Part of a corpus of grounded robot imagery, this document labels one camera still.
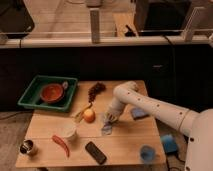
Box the blue tape roll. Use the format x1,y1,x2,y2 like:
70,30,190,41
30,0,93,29
161,134,178,154

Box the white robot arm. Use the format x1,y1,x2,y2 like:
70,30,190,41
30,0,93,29
105,81,213,171

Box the dark grape bunch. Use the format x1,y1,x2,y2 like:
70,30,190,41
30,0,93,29
88,82,106,103

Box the small white cup in tray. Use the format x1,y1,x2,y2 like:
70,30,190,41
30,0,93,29
62,81,69,90

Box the light blue towel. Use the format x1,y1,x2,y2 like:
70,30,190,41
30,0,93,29
101,116,113,135

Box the red chili pepper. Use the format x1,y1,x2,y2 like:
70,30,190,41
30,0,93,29
52,135,70,157

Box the orange apple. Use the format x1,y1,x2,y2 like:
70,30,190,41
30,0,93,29
83,109,95,123

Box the green plastic tray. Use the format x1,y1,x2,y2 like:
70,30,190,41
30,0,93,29
18,75,78,112

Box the black remote control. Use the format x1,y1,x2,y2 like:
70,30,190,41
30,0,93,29
85,141,107,165

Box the blue plastic cup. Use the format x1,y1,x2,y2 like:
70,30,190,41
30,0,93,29
139,145,156,164

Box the yellow banana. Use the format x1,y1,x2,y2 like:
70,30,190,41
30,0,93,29
73,103,92,123

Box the red bowl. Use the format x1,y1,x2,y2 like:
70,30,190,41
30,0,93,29
40,83,64,104

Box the metal cup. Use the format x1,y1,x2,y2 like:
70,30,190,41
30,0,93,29
19,140,37,156

